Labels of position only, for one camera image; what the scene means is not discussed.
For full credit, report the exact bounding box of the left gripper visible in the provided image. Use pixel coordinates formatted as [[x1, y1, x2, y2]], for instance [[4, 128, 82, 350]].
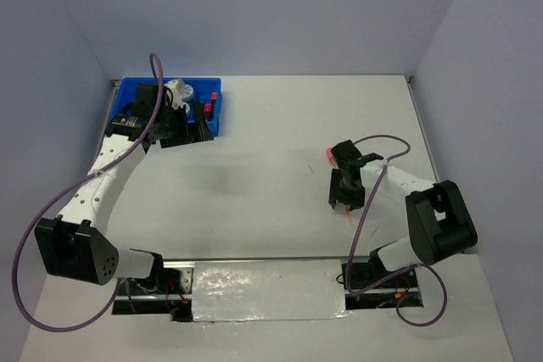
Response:
[[154, 101, 213, 149]]

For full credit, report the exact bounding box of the orange pen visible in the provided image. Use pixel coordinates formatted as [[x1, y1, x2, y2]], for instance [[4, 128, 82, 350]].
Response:
[[344, 206, 352, 224]]

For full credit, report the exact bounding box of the pink cap highlighter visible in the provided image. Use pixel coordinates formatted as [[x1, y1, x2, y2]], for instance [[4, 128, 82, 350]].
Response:
[[204, 103, 213, 120]]

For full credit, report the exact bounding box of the blue white round tub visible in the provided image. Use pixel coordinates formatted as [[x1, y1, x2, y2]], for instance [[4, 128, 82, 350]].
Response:
[[180, 84, 195, 103]]

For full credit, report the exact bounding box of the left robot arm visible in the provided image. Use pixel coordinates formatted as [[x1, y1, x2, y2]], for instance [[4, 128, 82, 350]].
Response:
[[34, 79, 221, 293]]

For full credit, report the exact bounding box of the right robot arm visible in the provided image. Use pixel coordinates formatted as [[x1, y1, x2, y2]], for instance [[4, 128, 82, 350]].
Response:
[[327, 140, 479, 287]]

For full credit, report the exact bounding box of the blue compartment bin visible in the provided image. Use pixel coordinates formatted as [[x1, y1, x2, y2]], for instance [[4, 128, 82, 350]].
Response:
[[109, 76, 222, 136]]

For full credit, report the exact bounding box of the silver foil panel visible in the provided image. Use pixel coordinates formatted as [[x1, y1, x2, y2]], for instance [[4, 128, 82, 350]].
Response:
[[192, 259, 347, 322]]

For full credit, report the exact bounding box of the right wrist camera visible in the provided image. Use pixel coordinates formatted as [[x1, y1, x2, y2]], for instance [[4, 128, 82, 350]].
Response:
[[357, 153, 383, 167]]

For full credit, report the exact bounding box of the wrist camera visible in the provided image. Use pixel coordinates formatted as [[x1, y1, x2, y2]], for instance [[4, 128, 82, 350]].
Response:
[[164, 78, 185, 109], [357, 153, 383, 167]]

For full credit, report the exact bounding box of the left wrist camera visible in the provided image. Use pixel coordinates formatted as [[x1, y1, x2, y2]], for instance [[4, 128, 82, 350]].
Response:
[[164, 78, 185, 109]]

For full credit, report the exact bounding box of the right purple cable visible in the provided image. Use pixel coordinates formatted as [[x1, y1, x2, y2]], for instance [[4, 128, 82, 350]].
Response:
[[344, 136, 448, 327]]

